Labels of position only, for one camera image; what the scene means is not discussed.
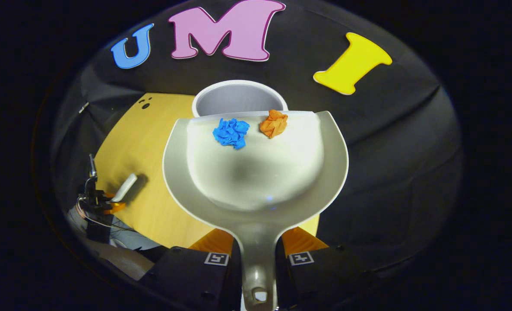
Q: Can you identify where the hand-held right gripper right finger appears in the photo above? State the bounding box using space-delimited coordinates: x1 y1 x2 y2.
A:
275 227 379 311

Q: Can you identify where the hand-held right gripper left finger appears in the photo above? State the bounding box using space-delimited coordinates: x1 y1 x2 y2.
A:
139 228 243 311

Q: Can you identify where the small white broom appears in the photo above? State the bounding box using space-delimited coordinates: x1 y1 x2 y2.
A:
111 173 138 203

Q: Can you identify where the white plastic dustpan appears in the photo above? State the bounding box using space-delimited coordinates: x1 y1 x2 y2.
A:
162 111 349 311

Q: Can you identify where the blue paper ball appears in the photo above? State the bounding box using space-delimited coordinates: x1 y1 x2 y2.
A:
213 118 250 150

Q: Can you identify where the orange paper ball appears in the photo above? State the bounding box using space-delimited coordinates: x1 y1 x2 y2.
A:
259 109 288 139

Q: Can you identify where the white ribbed garbage bin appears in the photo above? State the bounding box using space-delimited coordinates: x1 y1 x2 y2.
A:
191 80 289 119

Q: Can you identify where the wooden desktop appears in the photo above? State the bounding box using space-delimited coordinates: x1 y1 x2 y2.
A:
93 92 321 250

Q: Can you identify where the brown fabric surface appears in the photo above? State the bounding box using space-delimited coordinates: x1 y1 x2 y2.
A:
88 240 153 281

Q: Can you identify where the black backdrop cloth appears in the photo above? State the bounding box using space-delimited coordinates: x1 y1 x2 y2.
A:
51 0 464 277

